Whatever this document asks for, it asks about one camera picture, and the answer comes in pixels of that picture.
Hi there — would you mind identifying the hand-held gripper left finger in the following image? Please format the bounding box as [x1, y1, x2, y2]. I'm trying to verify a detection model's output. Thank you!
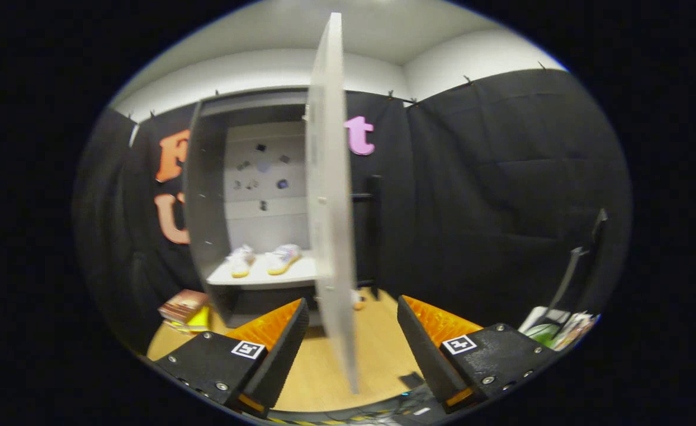
[154, 298, 310, 419]

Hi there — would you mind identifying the plain white shoe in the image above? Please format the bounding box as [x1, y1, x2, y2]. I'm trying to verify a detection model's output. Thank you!
[225, 244, 257, 279]

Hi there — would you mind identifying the printed magazine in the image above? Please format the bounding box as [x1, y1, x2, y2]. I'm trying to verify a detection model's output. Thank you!
[552, 312, 597, 351]

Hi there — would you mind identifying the brown book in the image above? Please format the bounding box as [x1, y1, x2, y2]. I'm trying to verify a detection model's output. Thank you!
[158, 289, 209, 323]

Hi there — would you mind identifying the yellow book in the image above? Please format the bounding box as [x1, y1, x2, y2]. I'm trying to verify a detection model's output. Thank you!
[170, 306, 211, 333]

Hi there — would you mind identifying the beige shoe cabinet door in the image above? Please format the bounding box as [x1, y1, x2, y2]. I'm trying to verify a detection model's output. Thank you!
[305, 12, 361, 394]

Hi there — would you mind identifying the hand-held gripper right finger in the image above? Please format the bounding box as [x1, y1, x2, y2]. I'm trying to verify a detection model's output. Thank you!
[397, 295, 561, 415]

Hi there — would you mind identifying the black and yellow hazard tape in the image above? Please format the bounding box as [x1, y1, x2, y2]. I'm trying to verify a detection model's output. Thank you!
[265, 414, 378, 426]

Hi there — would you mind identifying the white shoe with striped sides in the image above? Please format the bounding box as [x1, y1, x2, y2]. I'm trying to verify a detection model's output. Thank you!
[265, 244, 302, 276]

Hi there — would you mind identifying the black metal stand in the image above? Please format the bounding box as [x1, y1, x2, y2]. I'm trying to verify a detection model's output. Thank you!
[552, 208, 610, 335]

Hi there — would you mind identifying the green and white packet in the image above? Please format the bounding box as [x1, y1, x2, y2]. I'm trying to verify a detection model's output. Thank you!
[525, 322, 561, 348]

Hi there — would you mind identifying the black backdrop cloth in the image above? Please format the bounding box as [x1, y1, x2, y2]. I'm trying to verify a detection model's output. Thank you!
[73, 68, 632, 356]

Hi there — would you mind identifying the grey shoe cabinet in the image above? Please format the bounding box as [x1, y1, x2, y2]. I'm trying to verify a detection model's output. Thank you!
[182, 88, 325, 329]

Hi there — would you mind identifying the white cabinet shelf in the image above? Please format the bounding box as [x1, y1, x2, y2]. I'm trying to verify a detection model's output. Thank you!
[206, 251, 319, 291]

